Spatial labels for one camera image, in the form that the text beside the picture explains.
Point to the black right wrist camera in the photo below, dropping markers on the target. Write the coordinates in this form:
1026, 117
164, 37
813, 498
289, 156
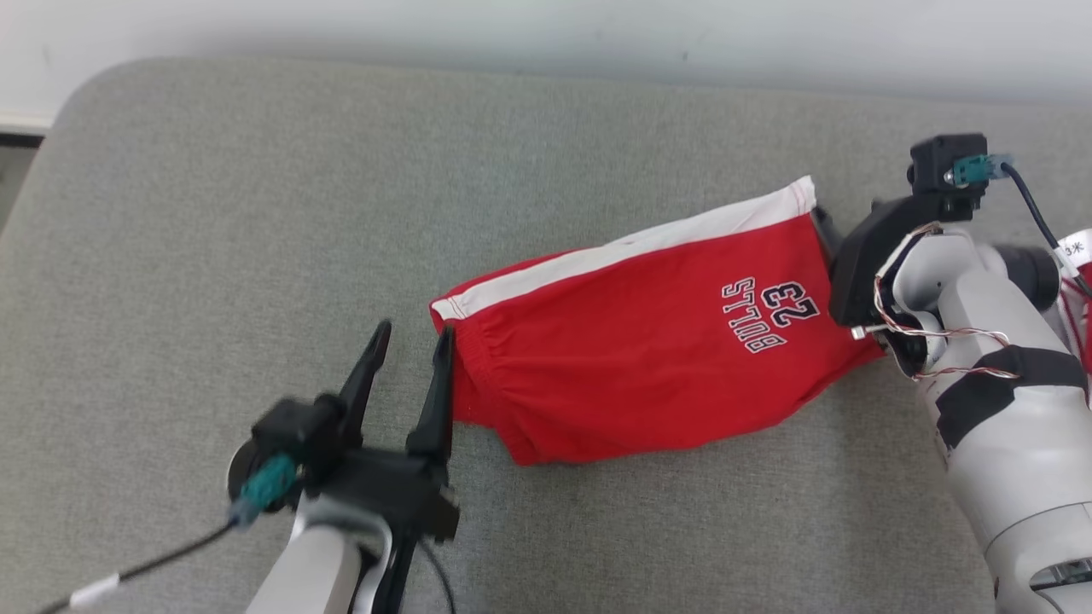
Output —
934, 158

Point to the white skirting board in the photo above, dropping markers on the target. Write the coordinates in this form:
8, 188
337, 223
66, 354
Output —
21, 122

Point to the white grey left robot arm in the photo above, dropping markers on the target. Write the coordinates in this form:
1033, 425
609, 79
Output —
307, 571

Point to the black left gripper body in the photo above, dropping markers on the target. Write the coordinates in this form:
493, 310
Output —
392, 495

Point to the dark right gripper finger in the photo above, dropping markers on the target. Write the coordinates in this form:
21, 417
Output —
827, 234

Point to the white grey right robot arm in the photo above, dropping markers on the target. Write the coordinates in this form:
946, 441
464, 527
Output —
1015, 443

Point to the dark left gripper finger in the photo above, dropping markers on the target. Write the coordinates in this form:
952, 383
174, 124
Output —
363, 384
435, 418

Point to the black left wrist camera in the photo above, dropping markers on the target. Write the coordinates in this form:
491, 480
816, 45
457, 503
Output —
294, 422

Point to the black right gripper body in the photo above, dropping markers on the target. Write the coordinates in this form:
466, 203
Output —
862, 264

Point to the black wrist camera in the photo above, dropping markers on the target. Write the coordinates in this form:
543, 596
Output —
934, 158
294, 422

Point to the red shorts with white band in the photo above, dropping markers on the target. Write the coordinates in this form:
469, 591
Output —
640, 358

